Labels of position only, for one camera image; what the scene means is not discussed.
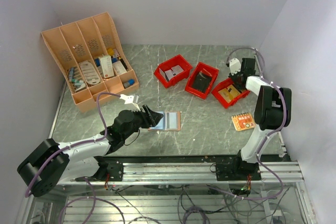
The white cards stack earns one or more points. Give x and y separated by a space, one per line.
170 73

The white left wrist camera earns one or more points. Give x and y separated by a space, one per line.
130 101

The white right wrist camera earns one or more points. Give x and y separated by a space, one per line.
234 66

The white small box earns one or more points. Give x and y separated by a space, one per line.
119 67

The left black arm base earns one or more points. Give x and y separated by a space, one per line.
110 171

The white oval remote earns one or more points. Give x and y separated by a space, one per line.
90 74

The white red box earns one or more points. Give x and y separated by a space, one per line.
106 66

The orange desk organizer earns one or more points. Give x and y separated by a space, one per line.
89 54

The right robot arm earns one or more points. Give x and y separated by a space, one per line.
271 114

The red bin with white cards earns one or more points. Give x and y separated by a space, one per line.
176 60

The yellow small item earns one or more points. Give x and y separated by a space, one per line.
111 52

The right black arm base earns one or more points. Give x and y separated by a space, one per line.
237 170

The orange spiral notebook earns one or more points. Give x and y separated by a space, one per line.
243 121

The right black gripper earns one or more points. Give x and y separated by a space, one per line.
232 77

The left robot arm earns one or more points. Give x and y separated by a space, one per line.
51 162

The red bin with gold cards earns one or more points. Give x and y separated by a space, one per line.
223 84

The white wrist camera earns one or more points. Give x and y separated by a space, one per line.
234 66
130 101

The red bin with black cards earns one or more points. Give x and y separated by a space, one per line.
203 67

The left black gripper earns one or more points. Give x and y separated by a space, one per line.
150 118

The pens bundle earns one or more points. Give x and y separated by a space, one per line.
76 80

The blue capped bottle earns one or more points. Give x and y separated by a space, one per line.
129 83

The aluminium rail frame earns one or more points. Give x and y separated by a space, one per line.
177 190

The black cards stack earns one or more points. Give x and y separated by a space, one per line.
201 82

